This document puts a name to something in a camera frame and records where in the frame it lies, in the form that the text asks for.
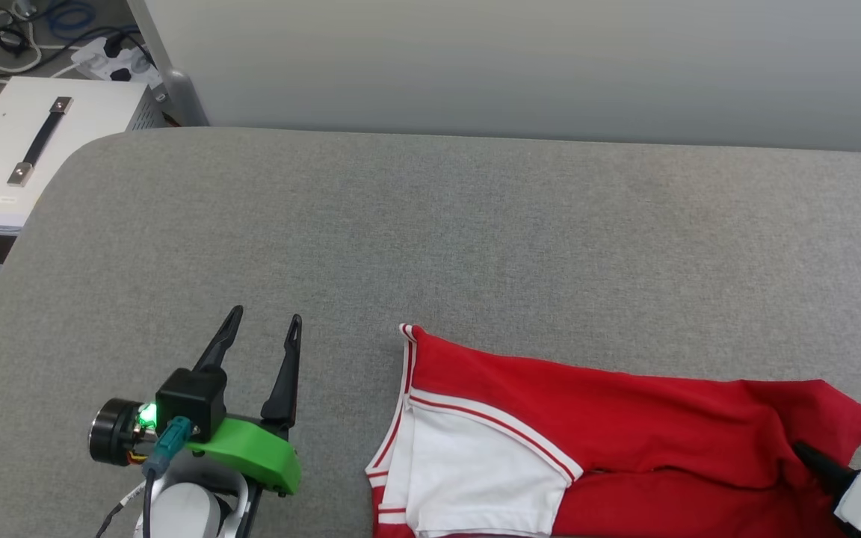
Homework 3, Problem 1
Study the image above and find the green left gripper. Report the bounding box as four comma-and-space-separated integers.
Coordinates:
88, 305, 303, 496

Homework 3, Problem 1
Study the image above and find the red and white shirt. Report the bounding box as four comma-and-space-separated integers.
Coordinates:
365, 323, 861, 538

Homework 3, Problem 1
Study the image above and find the grey fabric sofa cushion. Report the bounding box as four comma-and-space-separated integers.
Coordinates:
0, 126, 861, 538

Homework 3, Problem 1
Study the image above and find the white metal equipment box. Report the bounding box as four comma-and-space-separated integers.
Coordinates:
0, 76, 158, 282

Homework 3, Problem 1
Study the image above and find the white power strip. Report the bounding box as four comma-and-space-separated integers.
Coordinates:
70, 36, 164, 89

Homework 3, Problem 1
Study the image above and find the left arm cable teal plug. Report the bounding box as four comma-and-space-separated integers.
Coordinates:
96, 417, 194, 538

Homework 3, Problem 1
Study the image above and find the grey partition post with foot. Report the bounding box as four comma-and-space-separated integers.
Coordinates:
126, 0, 212, 128

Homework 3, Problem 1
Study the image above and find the black strap handle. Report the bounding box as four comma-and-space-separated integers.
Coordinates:
6, 96, 74, 187

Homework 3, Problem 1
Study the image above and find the blue coiled cable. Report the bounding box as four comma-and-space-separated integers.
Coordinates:
43, 0, 99, 40

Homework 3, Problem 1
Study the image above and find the black floor cable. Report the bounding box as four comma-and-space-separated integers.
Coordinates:
0, 0, 114, 75

